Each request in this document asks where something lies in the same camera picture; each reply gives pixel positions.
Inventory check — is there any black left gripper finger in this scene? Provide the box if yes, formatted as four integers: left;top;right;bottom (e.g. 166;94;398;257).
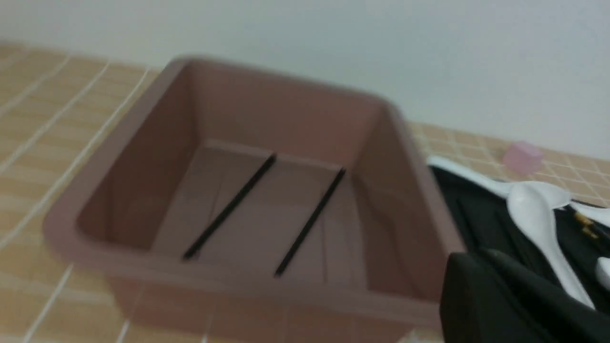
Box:
439;248;610;343

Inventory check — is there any black chopstick gold band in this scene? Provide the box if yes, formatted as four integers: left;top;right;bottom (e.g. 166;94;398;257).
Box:
273;167;346;279
182;152;277;261

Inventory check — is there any black plastic tray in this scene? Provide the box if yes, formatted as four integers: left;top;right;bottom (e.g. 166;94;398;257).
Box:
429;163;610;313

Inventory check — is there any white spoon vertical left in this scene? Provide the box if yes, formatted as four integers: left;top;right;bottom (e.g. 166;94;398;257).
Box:
506;182;596;310

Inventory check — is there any white spoon top left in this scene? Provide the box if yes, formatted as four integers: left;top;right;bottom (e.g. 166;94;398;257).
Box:
426;155;572;209

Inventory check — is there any white spoon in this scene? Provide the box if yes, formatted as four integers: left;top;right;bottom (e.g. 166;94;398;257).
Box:
571;202;610;228
426;155;572;209
595;257;610;291

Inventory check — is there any white spoon lower middle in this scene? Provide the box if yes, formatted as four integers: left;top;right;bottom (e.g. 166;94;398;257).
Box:
595;257;610;291

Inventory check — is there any pink cube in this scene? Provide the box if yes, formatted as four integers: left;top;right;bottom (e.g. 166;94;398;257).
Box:
502;141;543;175

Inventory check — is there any white spoon top middle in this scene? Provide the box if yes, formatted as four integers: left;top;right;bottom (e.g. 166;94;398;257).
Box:
571;202;610;228

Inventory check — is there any pink plastic bin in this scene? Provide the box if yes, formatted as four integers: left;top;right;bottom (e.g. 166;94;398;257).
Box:
43;56;464;343

